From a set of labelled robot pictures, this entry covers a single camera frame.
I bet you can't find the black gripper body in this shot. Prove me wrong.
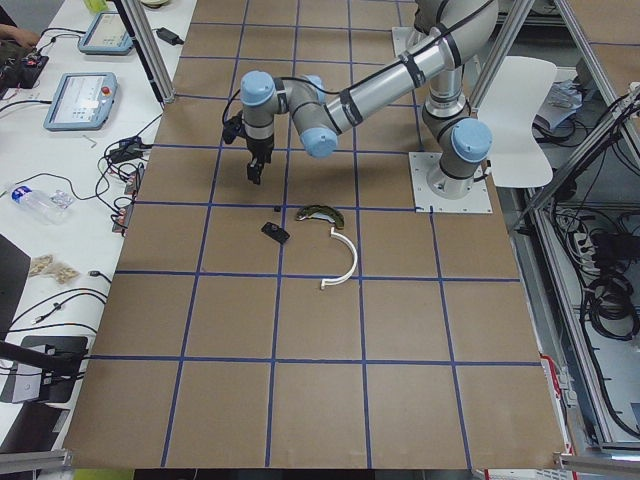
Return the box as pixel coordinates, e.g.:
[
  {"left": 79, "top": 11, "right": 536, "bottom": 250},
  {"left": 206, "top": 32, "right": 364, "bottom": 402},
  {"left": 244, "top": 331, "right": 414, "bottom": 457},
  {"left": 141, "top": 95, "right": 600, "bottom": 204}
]
[{"left": 246, "top": 137, "right": 274, "bottom": 165}]

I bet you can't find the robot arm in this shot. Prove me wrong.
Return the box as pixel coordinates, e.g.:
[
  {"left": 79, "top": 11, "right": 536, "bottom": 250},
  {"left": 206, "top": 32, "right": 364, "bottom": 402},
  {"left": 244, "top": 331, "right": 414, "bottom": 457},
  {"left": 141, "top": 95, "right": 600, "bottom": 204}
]
[{"left": 235, "top": 1, "right": 498, "bottom": 184}]

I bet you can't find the black brake pad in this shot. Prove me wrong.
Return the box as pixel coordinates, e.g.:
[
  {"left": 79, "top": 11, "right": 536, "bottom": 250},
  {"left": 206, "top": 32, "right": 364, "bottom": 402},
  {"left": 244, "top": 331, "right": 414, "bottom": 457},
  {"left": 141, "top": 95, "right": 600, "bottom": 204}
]
[{"left": 261, "top": 222, "right": 290, "bottom": 245}]

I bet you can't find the green brake shoe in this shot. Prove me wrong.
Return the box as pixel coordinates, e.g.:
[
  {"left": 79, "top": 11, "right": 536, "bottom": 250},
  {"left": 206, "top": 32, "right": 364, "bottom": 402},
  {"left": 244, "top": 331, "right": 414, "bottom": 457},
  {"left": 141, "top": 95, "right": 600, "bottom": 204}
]
[{"left": 295, "top": 204, "right": 345, "bottom": 229}]

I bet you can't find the white curved plastic part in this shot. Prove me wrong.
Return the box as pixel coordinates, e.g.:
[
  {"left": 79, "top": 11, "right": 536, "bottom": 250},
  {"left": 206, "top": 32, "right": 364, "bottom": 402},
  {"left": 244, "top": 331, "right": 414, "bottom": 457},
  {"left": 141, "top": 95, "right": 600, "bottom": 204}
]
[{"left": 319, "top": 227, "right": 359, "bottom": 291}]

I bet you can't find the black power adapter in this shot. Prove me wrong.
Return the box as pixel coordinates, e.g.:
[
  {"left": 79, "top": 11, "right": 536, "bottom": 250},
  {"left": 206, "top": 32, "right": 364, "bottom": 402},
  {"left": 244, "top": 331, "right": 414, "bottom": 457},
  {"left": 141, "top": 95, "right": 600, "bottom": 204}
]
[{"left": 155, "top": 27, "right": 184, "bottom": 45}]

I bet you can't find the blue teach pendant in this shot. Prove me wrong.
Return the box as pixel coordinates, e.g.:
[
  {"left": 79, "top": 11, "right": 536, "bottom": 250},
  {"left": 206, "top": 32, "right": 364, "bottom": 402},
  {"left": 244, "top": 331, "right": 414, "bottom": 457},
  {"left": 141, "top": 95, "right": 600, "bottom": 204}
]
[
  {"left": 78, "top": 11, "right": 133, "bottom": 56},
  {"left": 43, "top": 72, "right": 118, "bottom": 131}
]

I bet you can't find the plastic water bottle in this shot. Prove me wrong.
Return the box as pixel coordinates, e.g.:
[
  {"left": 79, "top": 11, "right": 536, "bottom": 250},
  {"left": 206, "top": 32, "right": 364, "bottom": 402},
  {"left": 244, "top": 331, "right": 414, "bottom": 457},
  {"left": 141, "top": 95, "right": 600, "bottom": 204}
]
[{"left": 10, "top": 185, "right": 66, "bottom": 225}]

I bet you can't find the white chair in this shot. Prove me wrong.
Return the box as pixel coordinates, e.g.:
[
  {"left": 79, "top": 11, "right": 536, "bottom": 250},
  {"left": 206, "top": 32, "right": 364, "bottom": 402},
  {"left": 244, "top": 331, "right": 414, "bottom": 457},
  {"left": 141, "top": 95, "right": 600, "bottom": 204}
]
[{"left": 477, "top": 56, "right": 557, "bottom": 188}]

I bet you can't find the black monitor stand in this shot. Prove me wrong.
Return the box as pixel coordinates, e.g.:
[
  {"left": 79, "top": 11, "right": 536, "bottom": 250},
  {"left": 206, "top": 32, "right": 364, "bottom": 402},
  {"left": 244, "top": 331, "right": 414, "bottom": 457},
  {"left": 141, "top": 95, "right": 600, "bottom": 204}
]
[{"left": 1, "top": 335, "right": 89, "bottom": 404}]

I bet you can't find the aluminium frame post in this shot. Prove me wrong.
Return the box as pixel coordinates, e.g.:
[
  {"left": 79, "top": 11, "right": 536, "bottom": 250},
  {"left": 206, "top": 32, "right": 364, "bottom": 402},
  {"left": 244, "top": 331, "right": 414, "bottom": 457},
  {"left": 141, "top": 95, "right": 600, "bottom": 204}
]
[{"left": 113, "top": 0, "right": 175, "bottom": 105}]

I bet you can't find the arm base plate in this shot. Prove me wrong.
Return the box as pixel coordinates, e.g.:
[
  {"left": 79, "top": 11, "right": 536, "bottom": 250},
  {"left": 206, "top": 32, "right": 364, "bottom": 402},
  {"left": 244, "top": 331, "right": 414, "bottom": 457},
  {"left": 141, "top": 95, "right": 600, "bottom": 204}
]
[
  {"left": 408, "top": 152, "right": 493, "bottom": 215},
  {"left": 391, "top": 27, "right": 426, "bottom": 56}
]

